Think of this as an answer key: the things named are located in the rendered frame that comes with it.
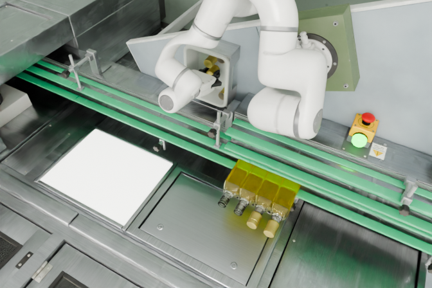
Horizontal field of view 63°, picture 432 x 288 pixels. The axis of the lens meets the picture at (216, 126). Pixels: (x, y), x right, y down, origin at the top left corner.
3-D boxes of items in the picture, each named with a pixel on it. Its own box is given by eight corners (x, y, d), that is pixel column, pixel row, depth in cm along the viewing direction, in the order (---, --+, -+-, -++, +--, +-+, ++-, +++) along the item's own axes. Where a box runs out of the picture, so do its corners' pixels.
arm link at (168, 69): (227, 35, 96) (195, 94, 108) (189, 8, 98) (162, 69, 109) (214, 40, 89) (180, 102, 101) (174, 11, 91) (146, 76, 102)
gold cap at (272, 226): (269, 217, 110) (264, 229, 107) (280, 223, 109) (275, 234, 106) (267, 222, 113) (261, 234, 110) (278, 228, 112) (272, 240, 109)
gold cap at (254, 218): (251, 215, 114) (245, 225, 112) (252, 209, 112) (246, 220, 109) (261, 220, 113) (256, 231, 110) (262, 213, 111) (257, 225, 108)
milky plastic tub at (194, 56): (196, 82, 141) (185, 94, 136) (195, 31, 125) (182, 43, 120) (236, 96, 136) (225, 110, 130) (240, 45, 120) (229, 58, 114)
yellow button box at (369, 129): (351, 126, 119) (345, 141, 115) (357, 110, 114) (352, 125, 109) (372, 134, 117) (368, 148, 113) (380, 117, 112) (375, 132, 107)
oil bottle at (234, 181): (246, 153, 134) (220, 195, 120) (247, 143, 130) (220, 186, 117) (260, 159, 132) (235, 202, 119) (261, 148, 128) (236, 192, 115)
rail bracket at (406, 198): (401, 178, 107) (394, 213, 99) (411, 162, 102) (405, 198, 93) (415, 183, 106) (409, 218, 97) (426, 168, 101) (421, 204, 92)
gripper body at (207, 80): (173, 94, 118) (190, 83, 127) (200, 104, 115) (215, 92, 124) (175, 73, 114) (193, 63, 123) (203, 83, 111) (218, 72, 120)
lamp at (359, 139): (350, 139, 114) (348, 146, 112) (355, 130, 110) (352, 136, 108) (365, 144, 112) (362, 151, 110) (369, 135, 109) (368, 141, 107)
